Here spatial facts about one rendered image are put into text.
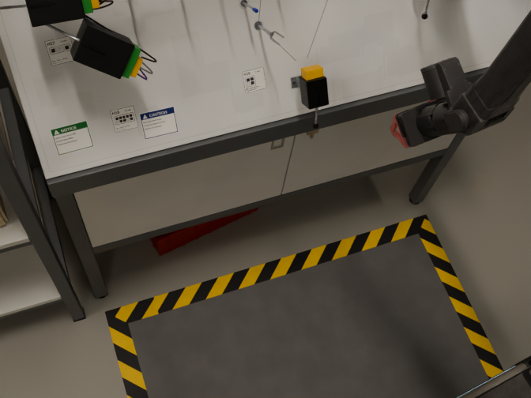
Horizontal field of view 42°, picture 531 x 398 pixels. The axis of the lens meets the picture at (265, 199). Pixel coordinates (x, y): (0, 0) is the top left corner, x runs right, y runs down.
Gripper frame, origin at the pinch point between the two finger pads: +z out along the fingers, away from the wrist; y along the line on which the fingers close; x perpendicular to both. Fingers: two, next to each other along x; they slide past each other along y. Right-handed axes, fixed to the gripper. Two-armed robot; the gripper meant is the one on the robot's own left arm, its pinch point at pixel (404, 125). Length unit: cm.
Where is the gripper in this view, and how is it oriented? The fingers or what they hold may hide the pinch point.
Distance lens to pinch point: 138.8
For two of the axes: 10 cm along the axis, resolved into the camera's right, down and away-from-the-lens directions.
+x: 3.5, 9.3, 1.2
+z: -3.0, -0.1, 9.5
